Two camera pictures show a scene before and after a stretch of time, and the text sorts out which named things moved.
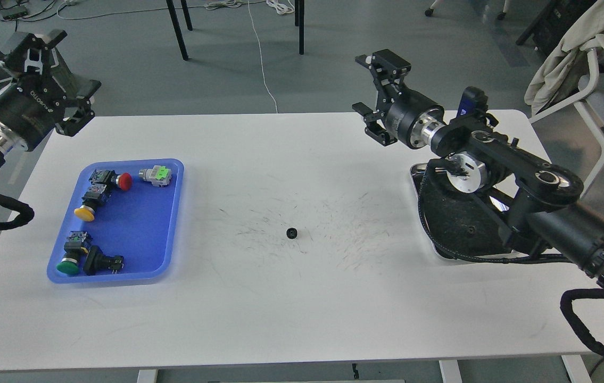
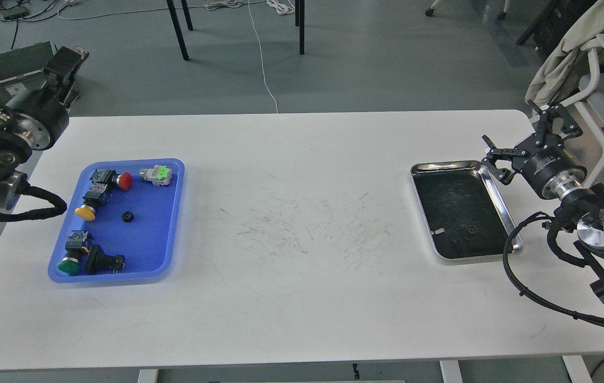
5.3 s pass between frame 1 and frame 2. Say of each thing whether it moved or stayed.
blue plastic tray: stayed
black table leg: stayed
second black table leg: stayed
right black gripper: moved
